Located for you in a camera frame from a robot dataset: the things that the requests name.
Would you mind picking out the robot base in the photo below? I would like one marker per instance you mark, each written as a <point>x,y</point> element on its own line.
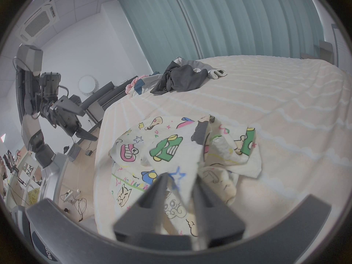
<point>19,224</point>

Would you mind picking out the ceiling air conditioner vent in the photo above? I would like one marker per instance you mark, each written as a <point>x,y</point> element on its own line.
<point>40,19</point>

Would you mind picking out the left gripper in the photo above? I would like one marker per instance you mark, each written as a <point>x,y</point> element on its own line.
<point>64,121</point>

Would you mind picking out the small grey box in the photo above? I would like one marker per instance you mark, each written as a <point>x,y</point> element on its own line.
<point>74,153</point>

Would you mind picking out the blue-green curtain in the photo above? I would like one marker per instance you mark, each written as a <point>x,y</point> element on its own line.
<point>220,18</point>

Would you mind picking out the white rolled garment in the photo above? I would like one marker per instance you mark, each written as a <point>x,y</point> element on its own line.
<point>217,73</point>

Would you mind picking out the white power strip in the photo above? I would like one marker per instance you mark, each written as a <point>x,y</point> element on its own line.
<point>72,194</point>

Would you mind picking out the grey garment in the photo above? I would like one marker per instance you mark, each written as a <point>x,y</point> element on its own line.
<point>192,62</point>

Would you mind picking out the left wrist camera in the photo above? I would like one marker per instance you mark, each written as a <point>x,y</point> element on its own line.
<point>51,84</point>

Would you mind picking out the bed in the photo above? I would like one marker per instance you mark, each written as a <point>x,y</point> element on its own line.
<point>275,106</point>

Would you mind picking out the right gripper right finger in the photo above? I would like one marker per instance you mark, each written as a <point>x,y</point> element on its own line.
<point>217,221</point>

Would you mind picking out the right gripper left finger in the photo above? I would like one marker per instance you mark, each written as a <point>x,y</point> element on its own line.
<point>143,216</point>

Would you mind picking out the pink and blue printed garment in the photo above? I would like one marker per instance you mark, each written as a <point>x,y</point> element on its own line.
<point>139,85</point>

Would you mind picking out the black garment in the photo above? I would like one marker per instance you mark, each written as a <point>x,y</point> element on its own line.
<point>184,78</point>

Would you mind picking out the white printed pyjama top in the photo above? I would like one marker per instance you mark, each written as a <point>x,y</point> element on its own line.
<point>178,158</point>

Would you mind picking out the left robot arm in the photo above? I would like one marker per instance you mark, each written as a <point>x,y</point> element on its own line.
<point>55,175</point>

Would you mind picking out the white desk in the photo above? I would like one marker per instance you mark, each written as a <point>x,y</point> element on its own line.
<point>19,175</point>

